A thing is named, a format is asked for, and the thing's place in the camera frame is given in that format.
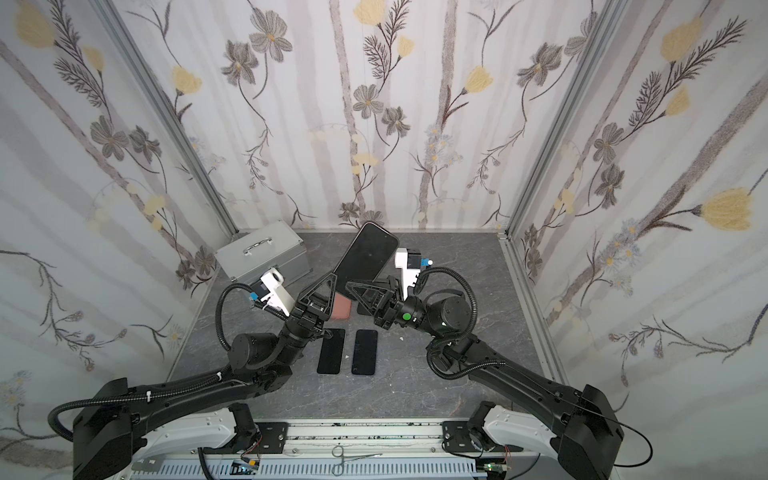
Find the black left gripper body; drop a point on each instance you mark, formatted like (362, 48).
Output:
(311, 307)

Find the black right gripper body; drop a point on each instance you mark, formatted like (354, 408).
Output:
(385, 303)

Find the pink phone case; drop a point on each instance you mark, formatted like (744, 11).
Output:
(342, 308)

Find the black phone with silver edge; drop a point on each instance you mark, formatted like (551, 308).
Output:
(331, 353)

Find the black phone case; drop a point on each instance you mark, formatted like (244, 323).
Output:
(363, 309)

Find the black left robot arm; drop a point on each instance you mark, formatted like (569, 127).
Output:
(109, 428)

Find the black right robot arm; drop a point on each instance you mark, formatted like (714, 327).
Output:
(586, 434)

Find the silver aluminium case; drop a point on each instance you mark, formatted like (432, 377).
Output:
(275, 245)

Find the steel forceps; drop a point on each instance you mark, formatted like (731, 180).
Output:
(342, 459)

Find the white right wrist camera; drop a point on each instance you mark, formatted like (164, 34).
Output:
(410, 263)

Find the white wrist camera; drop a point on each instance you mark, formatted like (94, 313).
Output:
(410, 263)
(270, 292)

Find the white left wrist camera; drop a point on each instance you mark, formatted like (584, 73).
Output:
(270, 292)

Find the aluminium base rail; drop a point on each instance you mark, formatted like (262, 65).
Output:
(223, 433)

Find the white slotted cable duct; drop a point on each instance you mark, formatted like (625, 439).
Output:
(372, 468)

